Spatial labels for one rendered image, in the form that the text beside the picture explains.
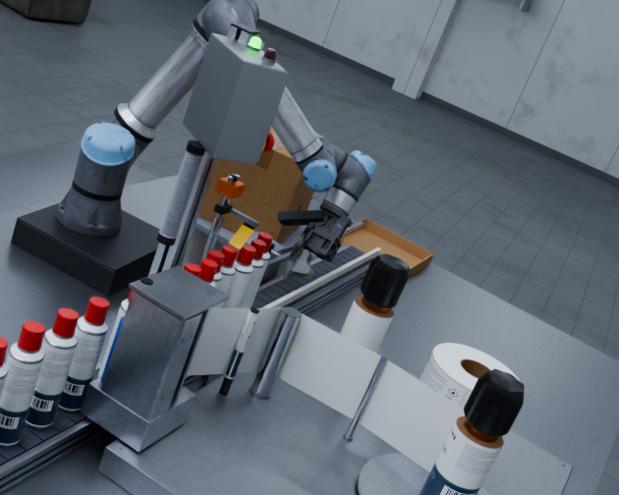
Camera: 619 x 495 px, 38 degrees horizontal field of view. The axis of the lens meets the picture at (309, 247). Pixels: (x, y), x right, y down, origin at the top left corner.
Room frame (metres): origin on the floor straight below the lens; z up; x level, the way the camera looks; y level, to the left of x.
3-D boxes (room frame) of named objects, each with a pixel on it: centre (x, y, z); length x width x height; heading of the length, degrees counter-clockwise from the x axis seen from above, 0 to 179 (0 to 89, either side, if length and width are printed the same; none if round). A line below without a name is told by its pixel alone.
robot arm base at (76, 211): (1.95, 0.51, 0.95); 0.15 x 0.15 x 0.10
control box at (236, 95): (1.67, 0.23, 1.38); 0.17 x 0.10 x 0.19; 36
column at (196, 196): (1.75, 0.27, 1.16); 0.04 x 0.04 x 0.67; 71
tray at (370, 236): (2.68, -0.21, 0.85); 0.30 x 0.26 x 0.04; 161
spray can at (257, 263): (1.77, 0.10, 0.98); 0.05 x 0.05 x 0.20
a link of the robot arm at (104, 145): (1.95, 0.52, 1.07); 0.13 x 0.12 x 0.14; 7
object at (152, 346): (1.31, 0.17, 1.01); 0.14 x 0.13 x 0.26; 161
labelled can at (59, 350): (1.21, 0.31, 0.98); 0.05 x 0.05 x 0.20
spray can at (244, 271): (1.72, 0.12, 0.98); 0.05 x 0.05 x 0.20
